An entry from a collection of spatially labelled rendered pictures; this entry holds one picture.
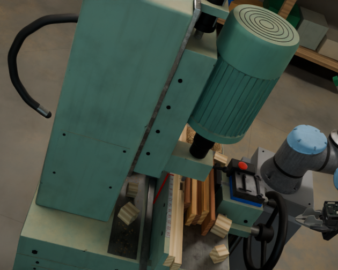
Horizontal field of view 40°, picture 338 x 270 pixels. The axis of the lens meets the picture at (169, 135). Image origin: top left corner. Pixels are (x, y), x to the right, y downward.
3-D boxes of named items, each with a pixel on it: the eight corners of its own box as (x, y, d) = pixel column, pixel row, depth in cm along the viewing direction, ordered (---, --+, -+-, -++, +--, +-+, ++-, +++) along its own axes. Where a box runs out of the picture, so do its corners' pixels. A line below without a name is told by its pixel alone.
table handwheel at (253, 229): (249, 288, 161) (293, 265, 137) (195, 275, 157) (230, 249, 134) (252, 211, 177) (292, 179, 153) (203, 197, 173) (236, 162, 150)
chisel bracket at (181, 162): (202, 185, 138) (213, 166, 132) (156, 173, 135) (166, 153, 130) (202, 167, 143) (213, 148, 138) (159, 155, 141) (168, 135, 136)
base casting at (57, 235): (204, 297, 143) (215, 283, 137) (15, 254, 133) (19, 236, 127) (203, 188, 177) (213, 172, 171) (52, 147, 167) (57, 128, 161)
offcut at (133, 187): (135, 189, 153) (138, 183, 151) (135, 197, 151) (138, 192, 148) (125, 187, 152) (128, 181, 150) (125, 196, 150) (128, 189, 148)
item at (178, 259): (176, 271, 124) (181, 264, 121) (169, 270, 123) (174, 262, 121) (183, 114, 174) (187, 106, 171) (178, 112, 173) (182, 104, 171)
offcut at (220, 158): (209, 166, 158) (213, 158, 155) (211, 159, 161) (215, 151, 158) (221, 171, 158) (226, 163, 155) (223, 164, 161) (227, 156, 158)
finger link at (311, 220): (296, 210, 165) (323, 211, 165) (294, 221, 169) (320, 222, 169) (298, 217, 163) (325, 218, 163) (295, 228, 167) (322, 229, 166)
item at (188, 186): (184, 213, 139) (191, 202, 136) (179, 211, 139) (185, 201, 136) (186, 169, 153) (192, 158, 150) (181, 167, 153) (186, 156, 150)
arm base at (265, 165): (262, 155, 216) (271, 141, 209) (299, 171, 216) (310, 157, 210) (258, 184, 201) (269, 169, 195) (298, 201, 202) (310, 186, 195)
